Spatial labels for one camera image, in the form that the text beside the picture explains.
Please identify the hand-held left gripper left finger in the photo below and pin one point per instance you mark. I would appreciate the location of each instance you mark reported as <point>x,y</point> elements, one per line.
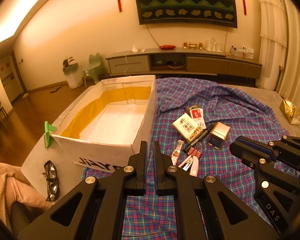
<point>145,162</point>

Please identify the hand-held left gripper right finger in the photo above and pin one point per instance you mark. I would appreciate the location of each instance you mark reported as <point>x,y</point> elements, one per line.
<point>155,165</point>

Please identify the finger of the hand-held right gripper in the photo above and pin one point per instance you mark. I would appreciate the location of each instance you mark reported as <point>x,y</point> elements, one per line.
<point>242,153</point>
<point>257,146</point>

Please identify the clear glue tube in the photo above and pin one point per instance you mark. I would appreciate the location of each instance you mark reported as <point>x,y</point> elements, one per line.
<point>177,153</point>

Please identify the pink stapler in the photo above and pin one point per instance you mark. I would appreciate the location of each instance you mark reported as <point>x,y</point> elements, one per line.
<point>194,166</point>

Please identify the black marker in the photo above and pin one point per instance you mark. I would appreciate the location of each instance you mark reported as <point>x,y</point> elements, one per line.
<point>202,135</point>

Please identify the white and gold carton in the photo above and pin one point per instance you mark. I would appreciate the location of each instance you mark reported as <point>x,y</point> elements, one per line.
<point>183,126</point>

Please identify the white cardboard box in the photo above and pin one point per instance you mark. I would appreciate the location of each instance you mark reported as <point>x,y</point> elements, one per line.
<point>120,115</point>

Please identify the red staple box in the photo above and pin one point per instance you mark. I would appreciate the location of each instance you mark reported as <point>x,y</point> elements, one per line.
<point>195,113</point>

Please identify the gold foil packet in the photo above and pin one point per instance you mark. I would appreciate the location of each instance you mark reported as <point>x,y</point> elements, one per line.
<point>289,111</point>

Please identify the blue plaid shirt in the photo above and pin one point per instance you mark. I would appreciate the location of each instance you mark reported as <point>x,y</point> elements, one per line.
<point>227,100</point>

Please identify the white standing air conditioner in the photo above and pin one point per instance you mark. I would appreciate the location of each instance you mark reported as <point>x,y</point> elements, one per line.
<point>267,67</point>

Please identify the grey television cabinet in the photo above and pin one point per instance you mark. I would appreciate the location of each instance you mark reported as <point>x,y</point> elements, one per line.
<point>207,65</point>

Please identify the white desk organizer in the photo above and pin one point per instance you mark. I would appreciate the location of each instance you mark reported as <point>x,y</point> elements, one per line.
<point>241,52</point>

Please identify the black glasses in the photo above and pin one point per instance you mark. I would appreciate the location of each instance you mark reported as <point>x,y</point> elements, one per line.
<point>51,177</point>

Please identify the green phone stand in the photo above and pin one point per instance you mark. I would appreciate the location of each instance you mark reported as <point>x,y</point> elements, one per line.
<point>48,135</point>

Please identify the green child chair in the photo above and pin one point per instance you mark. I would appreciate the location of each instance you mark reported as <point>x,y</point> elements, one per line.
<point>93,67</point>

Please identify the clear glass cup set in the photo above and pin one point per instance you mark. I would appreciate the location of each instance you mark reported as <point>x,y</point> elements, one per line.
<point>214,45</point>

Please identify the white trash bin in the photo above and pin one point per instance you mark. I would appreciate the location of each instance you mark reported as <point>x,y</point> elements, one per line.
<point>73,78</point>

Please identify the beige curtain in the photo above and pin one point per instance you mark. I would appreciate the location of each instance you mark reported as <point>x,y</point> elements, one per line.
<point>295,42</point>

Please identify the white figurine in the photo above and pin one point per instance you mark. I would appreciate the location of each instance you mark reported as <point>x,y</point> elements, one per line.
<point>134,48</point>

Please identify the small dark flat object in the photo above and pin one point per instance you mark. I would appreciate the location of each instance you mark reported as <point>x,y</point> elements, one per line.
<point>55,89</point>

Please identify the red tray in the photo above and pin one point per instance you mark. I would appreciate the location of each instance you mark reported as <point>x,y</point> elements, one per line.
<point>167,47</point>

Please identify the dark leafy plant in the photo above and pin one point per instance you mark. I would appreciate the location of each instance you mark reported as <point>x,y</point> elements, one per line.
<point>68,62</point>

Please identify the white lace cover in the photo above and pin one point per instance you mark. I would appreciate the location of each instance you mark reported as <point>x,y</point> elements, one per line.
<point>271,12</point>

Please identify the pink cloth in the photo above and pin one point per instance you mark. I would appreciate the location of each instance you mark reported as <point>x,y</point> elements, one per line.
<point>12,185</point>

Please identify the wall television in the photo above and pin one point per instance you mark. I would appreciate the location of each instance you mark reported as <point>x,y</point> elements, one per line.
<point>187,2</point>

